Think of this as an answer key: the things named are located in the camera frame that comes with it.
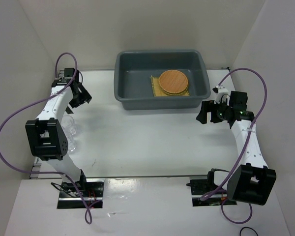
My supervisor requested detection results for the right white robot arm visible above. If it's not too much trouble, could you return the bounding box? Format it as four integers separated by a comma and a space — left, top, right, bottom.
196, 86, 276, 206

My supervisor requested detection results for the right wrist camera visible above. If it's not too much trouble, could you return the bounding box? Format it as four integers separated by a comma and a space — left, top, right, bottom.
212, 85, 230, 104

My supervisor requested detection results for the black cable loop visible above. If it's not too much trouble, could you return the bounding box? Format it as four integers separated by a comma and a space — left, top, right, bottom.
239, 226, 259, 236

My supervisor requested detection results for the orange round woven coaster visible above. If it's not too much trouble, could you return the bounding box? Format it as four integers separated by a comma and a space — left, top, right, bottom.
159, 70, 189, 87

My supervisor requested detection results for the clear plastic cup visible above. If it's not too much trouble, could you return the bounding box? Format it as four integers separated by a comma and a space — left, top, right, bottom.
67, 137, 77, 153
61, 115, 79, 136

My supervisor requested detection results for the grey plastic bin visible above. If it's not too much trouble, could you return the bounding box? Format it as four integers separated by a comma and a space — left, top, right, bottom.
114, 49, 211, 110

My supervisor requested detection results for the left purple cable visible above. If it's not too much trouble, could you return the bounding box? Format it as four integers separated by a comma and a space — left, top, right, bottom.
0, 53, 93, 224

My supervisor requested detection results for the square bamboo mat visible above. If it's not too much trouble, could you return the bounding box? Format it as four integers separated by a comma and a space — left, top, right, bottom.
150, 76, 190, 97

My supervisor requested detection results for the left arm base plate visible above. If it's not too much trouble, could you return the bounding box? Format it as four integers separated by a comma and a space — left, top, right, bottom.
51, 178, 104, 209

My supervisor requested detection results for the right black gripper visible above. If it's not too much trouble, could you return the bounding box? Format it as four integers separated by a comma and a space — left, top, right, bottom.
196, 98, 232, 124

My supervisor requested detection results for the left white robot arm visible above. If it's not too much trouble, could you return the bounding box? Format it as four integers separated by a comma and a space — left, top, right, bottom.
25, 68, 92, 197

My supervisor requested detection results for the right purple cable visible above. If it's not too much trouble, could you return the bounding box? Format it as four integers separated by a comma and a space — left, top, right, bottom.
200, 68, 268, 224

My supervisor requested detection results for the purple cable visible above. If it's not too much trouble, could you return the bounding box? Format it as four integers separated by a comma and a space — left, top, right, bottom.
200, 68, 268, 224
0, 53, 93, 224

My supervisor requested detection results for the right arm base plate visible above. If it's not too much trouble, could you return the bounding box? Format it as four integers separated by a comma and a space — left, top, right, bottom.
186, 175, 227, 207

